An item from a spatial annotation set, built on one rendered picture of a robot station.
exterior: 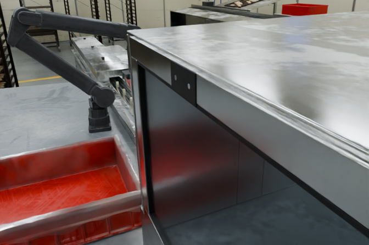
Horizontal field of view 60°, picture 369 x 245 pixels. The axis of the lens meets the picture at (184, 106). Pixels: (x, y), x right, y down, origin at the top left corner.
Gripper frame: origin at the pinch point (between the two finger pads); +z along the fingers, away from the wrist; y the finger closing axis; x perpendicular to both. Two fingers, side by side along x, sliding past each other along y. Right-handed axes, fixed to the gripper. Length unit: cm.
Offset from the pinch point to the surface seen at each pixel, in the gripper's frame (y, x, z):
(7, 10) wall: -91, 700, 11
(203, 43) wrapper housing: -17, -94, -37
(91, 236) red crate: -30, -64, 10
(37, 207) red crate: -41, -46, 11
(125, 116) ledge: -7.4, -6.3, 7.0
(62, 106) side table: -29.1, 28.8, 11.2
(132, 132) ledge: -8.7, -21.8, 7.0
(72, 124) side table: -27.3, 5.1, 11.2
